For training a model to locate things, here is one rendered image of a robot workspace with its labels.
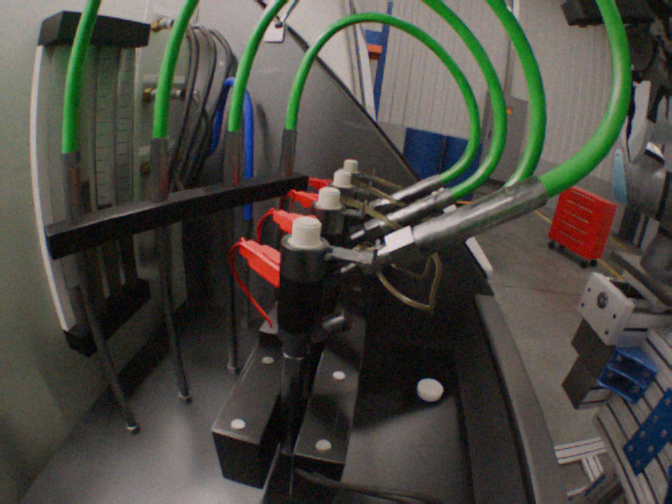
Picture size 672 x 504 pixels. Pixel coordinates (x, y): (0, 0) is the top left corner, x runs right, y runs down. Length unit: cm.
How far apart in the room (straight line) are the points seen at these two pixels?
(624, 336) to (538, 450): 43
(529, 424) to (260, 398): 26
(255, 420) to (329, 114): 40
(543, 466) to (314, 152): 48
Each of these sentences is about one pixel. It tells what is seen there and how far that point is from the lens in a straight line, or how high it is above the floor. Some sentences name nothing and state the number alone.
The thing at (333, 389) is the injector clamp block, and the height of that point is 98.
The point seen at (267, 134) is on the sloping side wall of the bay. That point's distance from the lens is 53.
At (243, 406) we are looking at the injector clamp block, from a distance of 28.
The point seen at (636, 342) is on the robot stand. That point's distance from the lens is 80.
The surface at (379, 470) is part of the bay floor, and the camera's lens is 44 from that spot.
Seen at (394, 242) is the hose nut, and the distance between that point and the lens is 19.
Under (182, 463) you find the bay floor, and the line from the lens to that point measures 43.
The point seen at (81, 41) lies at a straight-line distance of 29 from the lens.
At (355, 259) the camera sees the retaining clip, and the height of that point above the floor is 111.
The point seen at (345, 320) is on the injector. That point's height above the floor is 107.
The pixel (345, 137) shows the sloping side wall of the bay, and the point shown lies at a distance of 50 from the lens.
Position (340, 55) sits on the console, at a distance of 55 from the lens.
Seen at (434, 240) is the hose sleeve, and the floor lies 113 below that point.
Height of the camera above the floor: 120
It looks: 24 degrees down
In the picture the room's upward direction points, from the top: 8 degrees clockwise
